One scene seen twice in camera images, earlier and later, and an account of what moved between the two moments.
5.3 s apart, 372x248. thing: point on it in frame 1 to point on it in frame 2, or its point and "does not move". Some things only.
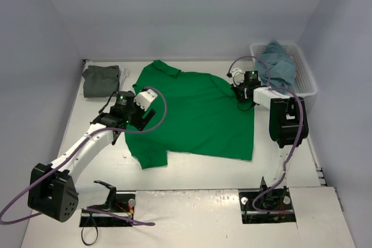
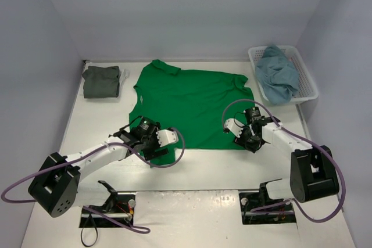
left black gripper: (142, 118) to (155, 151)
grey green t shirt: (100, 81) does not move
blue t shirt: (282, 66) does not move
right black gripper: (240, 93) to (244, 139)
